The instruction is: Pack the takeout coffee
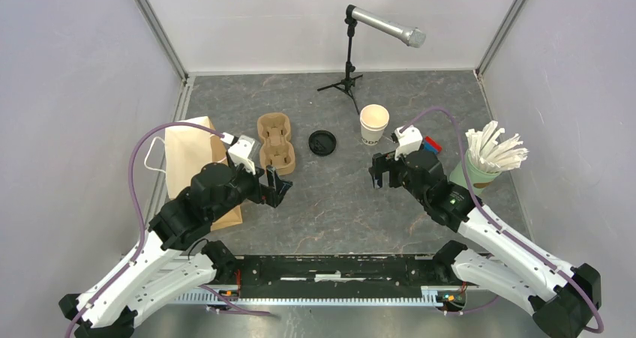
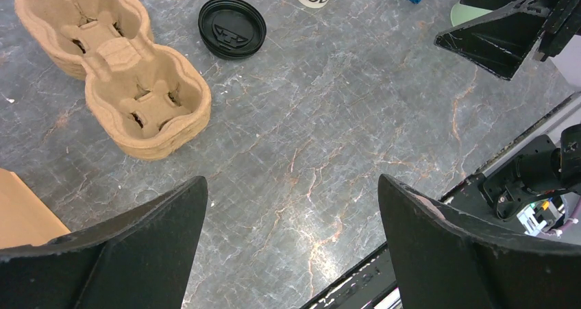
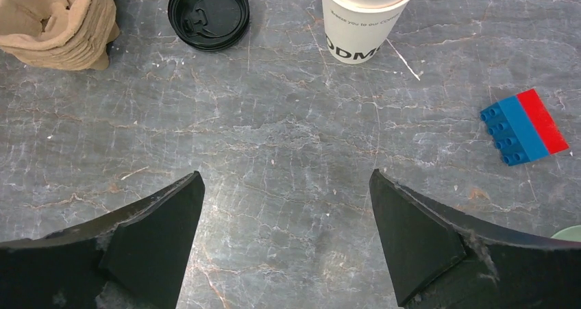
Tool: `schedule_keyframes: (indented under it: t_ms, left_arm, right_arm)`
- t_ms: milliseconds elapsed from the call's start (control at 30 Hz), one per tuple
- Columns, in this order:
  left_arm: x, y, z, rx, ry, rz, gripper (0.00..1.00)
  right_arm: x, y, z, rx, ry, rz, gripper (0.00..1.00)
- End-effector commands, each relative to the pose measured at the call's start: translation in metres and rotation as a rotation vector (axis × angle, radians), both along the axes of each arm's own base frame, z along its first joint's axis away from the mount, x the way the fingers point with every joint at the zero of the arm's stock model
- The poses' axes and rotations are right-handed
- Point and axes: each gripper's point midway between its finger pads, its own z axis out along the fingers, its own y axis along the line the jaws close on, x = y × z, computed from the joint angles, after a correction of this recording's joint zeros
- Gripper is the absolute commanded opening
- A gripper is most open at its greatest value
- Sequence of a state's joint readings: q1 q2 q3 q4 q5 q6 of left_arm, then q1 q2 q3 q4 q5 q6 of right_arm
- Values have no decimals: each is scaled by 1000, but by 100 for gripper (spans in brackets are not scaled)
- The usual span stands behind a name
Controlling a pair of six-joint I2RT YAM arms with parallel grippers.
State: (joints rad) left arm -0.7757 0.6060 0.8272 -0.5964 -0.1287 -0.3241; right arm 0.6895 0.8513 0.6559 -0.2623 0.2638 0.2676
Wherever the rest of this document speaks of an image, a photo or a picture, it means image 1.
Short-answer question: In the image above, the blue red block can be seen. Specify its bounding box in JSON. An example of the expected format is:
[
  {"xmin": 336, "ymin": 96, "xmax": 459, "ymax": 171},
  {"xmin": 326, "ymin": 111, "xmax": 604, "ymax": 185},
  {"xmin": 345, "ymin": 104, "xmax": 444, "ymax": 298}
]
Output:
[{"xmin": 423, "ymin": 136, "xmax": 443, "ymax": 154}]

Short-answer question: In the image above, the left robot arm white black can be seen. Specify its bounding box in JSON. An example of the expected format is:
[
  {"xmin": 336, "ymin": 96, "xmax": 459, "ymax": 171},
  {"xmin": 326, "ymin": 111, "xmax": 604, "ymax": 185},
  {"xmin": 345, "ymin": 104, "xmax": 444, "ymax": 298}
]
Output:
[{"xmin": 59, "ymin": 163, "xmax": 293, "ymax": 337}]

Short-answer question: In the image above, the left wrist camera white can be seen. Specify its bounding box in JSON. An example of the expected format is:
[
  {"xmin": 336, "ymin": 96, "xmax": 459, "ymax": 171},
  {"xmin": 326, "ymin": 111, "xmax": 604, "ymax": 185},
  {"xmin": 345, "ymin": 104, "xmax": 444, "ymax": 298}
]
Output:
[{"xmin": 228, "ymin": 135, "xmax": 260, "ymax": 175}]

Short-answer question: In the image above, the cardboard cup carrier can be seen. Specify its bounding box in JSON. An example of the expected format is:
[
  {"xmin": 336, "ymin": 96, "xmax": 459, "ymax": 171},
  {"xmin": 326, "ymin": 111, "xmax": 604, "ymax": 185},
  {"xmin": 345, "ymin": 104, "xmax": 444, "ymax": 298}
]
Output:
[{"xmin": 257, "ymin": 112, "xmax": 296, "ymax": 175}]

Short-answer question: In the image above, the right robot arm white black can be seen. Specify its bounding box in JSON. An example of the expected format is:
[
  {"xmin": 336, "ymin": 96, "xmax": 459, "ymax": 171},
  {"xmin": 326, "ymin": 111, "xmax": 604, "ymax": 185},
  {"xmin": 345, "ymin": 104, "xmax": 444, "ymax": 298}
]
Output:
[{"xmin": 369, "ymin": 150, "xmax": 602, "ymax": 337}]

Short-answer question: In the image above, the silver microphone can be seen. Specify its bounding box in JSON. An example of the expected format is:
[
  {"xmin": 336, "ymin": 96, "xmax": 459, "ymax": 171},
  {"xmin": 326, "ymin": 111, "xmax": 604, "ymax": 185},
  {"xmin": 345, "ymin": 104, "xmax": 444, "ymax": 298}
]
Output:
[{"xmin": 346, "ymin": 4, "xmax": 426, "ymax": 48}]

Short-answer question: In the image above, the brown paper bag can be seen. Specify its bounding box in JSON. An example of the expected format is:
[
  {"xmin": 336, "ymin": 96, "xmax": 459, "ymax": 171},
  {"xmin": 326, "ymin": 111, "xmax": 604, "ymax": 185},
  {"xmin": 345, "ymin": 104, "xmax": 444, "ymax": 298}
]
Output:
[{"xmin": 144, "ymin": 124, "xmax": 227, "ymax": 202}]

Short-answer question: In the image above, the white paper cup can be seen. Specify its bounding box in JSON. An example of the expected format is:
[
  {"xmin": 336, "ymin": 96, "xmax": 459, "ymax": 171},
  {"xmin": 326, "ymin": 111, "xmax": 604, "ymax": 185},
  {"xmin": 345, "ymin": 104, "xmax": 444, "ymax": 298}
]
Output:
[{"xmin": 359, "ymin": 104, "xmax": 390, "ymax": 145}]

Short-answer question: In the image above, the green cup holder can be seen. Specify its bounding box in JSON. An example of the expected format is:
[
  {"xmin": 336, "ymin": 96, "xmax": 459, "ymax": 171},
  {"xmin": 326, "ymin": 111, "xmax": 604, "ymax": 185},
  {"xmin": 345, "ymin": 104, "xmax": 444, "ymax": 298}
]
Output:
[{"xmin": 448, "ymin": 151, "xmax": 501, "ymax": 196}]

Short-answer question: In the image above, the purple cable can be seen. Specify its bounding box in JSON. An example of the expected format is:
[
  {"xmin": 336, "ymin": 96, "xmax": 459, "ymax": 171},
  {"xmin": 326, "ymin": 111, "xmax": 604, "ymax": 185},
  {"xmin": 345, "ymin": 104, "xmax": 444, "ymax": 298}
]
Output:
[
  {"xmin": 400, "ymin": 106, "xmax": 606, "ymax": 334},
  {"xmin": 64, "ymin": 122, "xmax": 235, "ymax": 338}
]

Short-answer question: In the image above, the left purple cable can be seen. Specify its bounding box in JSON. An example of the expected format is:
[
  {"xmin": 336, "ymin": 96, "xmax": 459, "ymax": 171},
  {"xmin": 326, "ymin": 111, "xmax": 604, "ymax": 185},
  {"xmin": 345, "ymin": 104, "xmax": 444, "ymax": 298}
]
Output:
[{"xmin": 64, "ymin": 122, "xmax": 235, "ymax": 338}]

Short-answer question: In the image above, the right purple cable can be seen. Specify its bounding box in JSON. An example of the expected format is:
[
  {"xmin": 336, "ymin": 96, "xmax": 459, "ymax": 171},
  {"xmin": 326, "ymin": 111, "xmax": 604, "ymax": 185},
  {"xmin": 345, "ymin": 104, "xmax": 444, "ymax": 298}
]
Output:
[{"xmin": 400, "ymin": 106, "xmax": 606, "ymax": 334}]

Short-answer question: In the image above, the white wrapped straws bundle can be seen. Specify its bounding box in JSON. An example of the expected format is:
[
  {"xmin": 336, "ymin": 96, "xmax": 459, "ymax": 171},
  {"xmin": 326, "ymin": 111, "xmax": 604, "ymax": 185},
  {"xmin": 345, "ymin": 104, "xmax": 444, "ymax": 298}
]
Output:
[{"xmin": 465, "ymin": 121, "xmax": 529, "ymax": 174}]

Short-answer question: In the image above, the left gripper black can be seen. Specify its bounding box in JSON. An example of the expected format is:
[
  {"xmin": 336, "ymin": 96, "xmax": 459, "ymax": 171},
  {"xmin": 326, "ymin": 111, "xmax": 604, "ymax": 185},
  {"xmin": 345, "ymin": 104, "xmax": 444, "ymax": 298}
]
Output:
[{"xmin": 209, "ymin": 157, "xmax": 293, "ymax": 221}]

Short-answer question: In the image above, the black microphone tripod stand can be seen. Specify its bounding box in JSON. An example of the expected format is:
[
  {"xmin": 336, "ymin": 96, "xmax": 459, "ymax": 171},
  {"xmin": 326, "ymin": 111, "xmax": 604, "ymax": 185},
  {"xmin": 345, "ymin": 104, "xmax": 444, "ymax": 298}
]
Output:
[{"xmin": 317, "ymin": 16, "xmax": 363, "ymax": 115}]

